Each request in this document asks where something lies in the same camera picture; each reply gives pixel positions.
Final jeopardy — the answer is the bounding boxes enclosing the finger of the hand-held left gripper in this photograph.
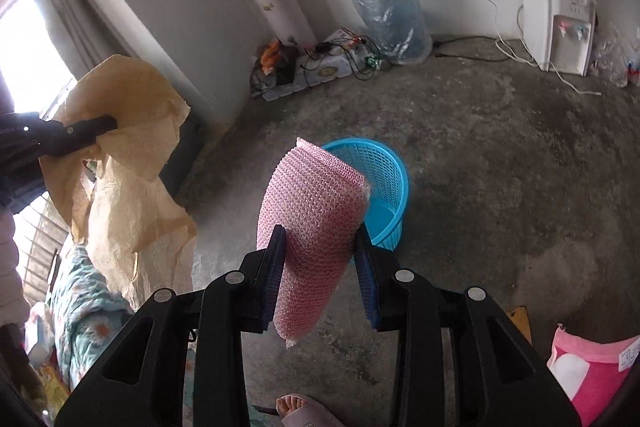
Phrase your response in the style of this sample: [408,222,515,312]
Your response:
[62,116,119,148]

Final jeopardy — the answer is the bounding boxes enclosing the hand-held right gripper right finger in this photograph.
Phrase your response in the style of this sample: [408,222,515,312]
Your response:
[352,229,583,427]

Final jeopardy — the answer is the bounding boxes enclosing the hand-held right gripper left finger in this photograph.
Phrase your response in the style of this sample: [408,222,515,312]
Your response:
[54,227,288,427]

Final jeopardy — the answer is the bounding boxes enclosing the tan wrapping paper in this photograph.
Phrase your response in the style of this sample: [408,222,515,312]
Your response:
[39,54,198,313]

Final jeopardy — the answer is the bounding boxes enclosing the pink bubble wrap sheet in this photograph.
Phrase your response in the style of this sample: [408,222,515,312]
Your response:
[256,137,372,349]

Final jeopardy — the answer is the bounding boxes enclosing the blue plastic basket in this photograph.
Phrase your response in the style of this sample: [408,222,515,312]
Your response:
[322,137,410,253]

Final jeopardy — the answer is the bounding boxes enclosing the window railing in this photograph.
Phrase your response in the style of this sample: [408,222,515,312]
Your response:
[12,197,71,303]

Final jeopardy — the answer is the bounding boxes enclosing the person's foot in slipper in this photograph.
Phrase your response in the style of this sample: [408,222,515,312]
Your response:
[275,394,346,427]

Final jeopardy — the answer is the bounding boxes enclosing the wooden board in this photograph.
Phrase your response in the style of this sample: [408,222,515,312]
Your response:
[505,305,533,343]

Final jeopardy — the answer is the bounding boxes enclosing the floral blanket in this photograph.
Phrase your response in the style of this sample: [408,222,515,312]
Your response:
[47,244,136,393]

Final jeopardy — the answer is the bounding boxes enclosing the orange snack bag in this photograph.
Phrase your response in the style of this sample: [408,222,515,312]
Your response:
[260,39,281,68]

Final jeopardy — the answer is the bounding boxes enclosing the black bag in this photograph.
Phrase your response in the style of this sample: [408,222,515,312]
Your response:
[250,47,301,90]

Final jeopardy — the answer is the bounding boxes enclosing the flat white cardboard box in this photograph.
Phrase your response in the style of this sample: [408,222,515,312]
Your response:
[262,29,381,102]

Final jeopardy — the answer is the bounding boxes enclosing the empty plastic-wrapped water jug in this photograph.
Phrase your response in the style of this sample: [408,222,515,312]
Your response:
[349,0,433,66]

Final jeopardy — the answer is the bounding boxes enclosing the white water dispenser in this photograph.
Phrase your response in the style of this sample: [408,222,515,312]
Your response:
[517,0,598,78]

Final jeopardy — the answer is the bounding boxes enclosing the clear plastic bag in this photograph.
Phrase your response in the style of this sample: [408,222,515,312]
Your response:
[592,24,640,88]

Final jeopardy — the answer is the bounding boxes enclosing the black cable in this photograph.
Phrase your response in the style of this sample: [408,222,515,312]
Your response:
[432,36,521,60]

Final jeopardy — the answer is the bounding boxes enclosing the white cable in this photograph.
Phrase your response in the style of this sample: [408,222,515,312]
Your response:
[462,0,603,98]

